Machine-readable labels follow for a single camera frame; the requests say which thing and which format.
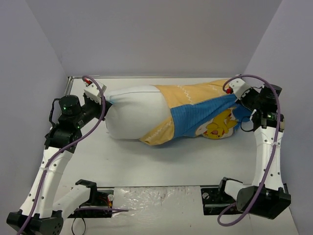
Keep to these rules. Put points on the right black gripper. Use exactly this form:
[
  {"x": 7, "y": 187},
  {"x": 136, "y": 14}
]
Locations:
[{"x": 243, "y": 98}]

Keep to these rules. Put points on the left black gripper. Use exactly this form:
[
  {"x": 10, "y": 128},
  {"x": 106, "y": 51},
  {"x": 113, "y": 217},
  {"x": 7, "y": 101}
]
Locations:
[{"x": 101, "y": 110}]

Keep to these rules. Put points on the white pillow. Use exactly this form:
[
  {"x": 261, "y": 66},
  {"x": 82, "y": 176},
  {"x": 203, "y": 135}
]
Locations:
[{"x": 135, "y": 111}]

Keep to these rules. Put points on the blue yellow Pikachu pillowcase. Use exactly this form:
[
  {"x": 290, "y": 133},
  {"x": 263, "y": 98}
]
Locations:
[{"x": 202, "y": 109}]

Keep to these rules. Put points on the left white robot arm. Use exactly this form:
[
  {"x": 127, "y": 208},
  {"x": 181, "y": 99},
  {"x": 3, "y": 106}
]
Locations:
[{"x": 40, "y": 214}]

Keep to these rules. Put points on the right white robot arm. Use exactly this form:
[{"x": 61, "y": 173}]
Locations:
[{"x": 266, "y": 196}]

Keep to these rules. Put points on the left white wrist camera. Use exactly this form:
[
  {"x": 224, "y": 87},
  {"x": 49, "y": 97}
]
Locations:
[{"x": 92, "y": 92}]

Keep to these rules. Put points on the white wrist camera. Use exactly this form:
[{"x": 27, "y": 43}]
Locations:
[
  {"x": 92, "y": 92},
  {"x": 238, "y": 87}
]

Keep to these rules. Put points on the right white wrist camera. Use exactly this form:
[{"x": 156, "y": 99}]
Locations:
[{"x": 238, "y": 87}]

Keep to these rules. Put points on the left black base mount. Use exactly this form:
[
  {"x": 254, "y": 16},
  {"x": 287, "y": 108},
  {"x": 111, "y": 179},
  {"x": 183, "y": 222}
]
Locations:
[{"x": 104, "y": 198}]

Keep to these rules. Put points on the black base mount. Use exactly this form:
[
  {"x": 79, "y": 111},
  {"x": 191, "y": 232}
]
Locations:
[
  {"x": 104, "y": 198},
  {"x": 213, "y": 203}
]

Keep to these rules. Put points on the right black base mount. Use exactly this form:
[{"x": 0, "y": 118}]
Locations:
[{"x": 213, "y": 203}]

